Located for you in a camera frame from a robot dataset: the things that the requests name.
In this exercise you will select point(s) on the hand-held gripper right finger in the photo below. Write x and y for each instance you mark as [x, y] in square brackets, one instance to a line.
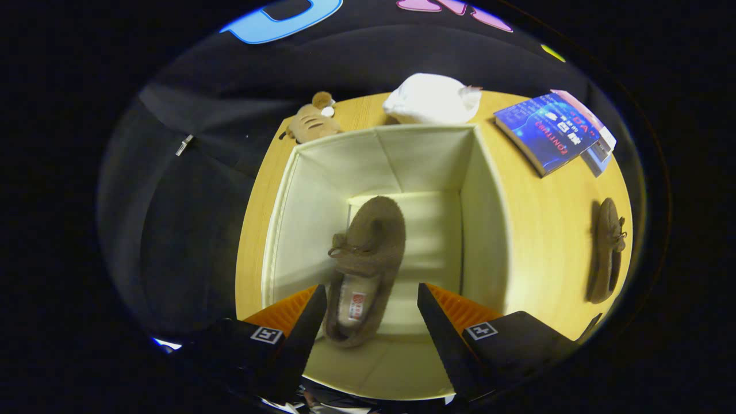
[443, 339]

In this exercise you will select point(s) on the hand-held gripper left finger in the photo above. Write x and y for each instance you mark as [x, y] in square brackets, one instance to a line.
[305, 345]

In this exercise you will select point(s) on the brown fuzzy shoe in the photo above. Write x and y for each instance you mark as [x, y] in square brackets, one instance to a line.
[605, 253]
[374, 236]

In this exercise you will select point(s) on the grey fabric storage box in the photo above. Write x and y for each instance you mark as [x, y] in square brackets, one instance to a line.
[431, 167]

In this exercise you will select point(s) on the brown striped plush toy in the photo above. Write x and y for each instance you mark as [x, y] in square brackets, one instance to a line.
[310, 123]

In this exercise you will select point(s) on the metal clip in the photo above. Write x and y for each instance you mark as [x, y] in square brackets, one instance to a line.
[184, 145]

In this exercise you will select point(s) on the light blue book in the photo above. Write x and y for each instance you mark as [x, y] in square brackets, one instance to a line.
[598, 161]

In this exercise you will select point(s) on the white plush toy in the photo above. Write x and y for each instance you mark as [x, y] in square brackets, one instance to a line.
[428, 100]

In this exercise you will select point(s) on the black backdrop cloth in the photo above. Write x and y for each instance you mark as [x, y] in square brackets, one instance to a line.
[230, 75]

